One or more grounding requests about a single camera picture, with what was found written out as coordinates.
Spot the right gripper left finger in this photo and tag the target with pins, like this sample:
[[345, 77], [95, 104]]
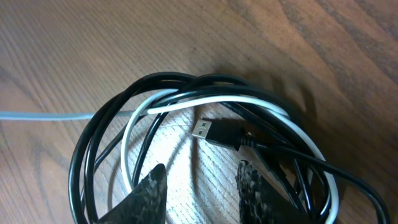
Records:
[[145, 204]]

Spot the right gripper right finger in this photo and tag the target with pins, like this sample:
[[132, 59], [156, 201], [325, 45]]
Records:
[[259, 202]]

